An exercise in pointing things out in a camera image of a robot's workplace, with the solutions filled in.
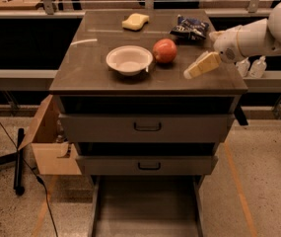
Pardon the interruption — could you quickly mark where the red apple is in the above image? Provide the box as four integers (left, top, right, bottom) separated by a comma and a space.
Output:
153, 39, 177, 63

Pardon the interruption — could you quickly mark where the black stand base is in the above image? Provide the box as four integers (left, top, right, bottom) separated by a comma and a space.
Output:
0, 126, 26, 197

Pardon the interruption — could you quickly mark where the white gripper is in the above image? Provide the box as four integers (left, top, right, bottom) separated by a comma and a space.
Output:
183, 26, 245, 79

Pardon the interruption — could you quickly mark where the cardboard box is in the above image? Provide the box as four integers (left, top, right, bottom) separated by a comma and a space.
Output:
19, 95, 81, 176

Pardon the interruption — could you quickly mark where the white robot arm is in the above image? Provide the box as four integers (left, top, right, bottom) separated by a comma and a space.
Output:
183, 3, 281, 79

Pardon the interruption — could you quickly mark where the grey metal rail shelf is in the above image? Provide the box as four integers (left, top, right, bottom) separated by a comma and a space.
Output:
0, 69, 281, 93

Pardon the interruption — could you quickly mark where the bottom open grey drawer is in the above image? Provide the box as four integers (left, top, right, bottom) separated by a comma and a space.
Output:
88, 176, 206, 237

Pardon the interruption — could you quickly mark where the left clear pump bottle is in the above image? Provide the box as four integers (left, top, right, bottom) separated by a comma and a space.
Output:
236, 58, 250, 77

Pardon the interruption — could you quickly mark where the grey drawer cabinet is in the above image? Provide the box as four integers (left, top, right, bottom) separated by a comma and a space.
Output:
48, 9, 248, 183

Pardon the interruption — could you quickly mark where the white bowl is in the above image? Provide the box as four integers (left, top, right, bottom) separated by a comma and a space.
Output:
105, 45, 153, 76

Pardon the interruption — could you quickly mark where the top grey drawer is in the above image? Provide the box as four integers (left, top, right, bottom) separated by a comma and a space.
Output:
59, 114, 235, 143

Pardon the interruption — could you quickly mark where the yellow sponge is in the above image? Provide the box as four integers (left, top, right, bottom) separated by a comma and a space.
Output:
121, 13, 150, 31

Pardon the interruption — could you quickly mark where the middle grey drawer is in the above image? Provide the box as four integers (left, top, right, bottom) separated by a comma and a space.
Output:
76, 156, 218, 176

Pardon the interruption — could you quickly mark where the blue chip bag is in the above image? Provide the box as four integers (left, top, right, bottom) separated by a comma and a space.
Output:
170, 15, 209, 40

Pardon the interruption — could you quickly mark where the black floor cable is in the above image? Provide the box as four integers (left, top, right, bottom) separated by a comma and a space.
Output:
0, 102, 59, 237

